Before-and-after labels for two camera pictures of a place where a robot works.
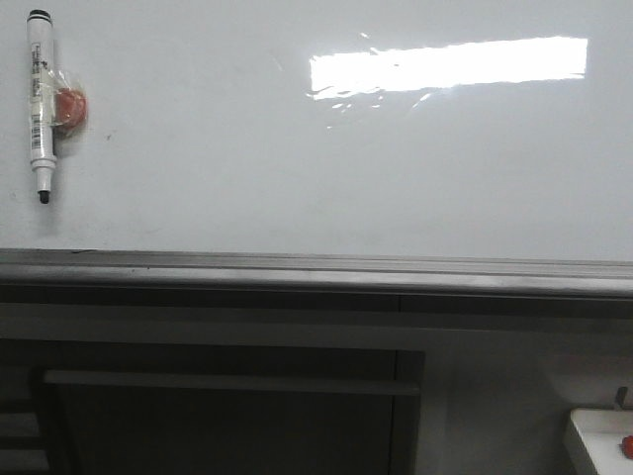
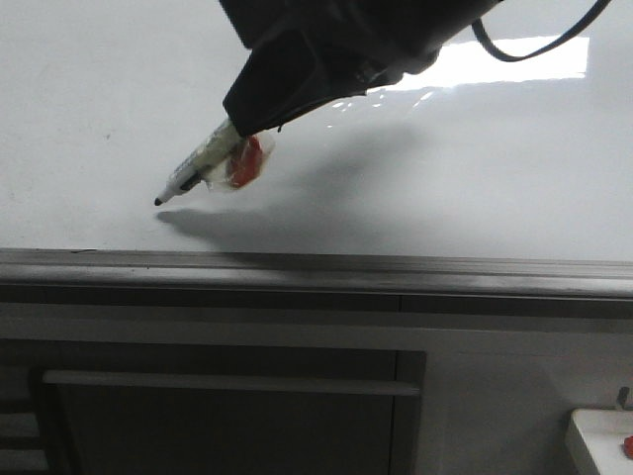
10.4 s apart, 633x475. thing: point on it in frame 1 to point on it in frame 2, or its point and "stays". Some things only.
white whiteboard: (482, 129) stays
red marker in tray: (627, 446) stays
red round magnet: (69, 107) to (247, 165)
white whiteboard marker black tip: (41, 60) to (203, 159)
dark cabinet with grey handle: (148, 408) stays
